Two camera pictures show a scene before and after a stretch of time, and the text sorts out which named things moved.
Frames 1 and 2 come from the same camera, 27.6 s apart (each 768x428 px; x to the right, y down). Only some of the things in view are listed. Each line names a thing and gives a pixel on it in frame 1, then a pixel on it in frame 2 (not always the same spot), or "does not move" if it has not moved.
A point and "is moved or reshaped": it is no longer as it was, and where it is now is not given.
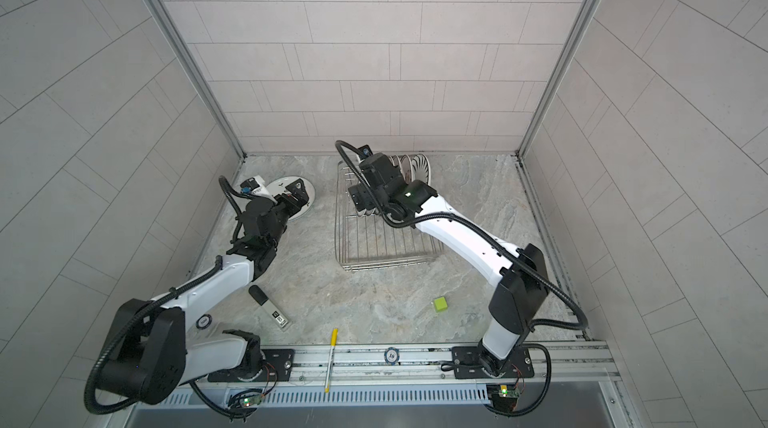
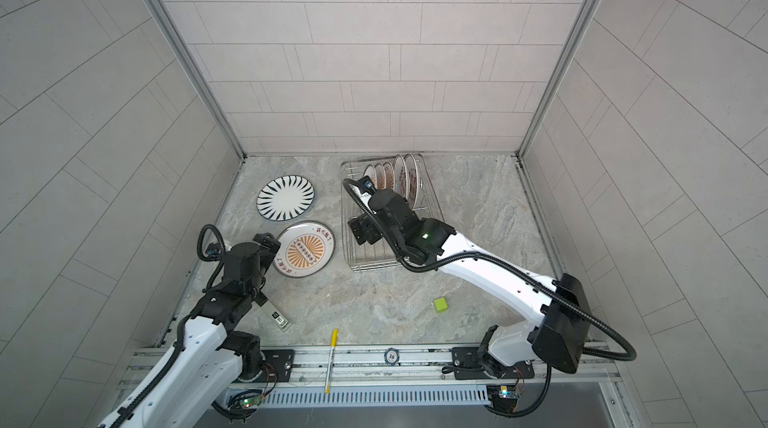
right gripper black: x=358 y=197 to x=356 y=225
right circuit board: x=504 y=396 does not move
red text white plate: x=396 y=163 does not move
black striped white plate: x=421 y=168 is moved or reshaped
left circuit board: x=251 y=401 does not move
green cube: x=440 y=304 does not move
